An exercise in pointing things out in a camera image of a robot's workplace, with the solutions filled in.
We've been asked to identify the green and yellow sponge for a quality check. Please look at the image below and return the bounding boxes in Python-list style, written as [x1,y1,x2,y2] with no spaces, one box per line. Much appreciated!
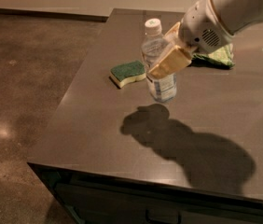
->
[110,61,145,89]

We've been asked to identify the dark counter cabinet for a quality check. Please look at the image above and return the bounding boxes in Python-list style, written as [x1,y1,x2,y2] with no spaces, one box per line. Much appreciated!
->
[28,161,263,224]

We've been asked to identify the clear plastic water bottle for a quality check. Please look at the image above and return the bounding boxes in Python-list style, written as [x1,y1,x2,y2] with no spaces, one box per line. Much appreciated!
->
[141,18,177,103]

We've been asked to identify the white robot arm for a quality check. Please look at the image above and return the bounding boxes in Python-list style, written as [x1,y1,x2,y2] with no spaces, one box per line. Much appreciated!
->
[148,0,263,79]

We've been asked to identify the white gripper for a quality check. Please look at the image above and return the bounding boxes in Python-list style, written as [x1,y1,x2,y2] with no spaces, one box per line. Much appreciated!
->
[148,0,233,79]

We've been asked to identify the green snack bag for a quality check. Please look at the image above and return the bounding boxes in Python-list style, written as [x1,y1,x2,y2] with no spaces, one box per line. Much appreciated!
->
[192,44,235,69]

